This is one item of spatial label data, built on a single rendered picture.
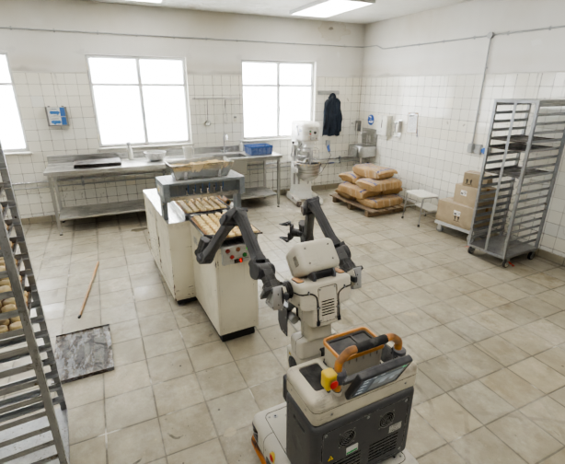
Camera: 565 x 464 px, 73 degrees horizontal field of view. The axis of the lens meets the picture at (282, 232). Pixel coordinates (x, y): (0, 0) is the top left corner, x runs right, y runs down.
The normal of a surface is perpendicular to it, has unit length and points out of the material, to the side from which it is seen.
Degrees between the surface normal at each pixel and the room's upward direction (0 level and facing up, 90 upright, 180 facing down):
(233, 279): 90
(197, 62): 90
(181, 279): 90
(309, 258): 48
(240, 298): 90
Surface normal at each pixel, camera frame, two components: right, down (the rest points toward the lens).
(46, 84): 0.42, 0.32
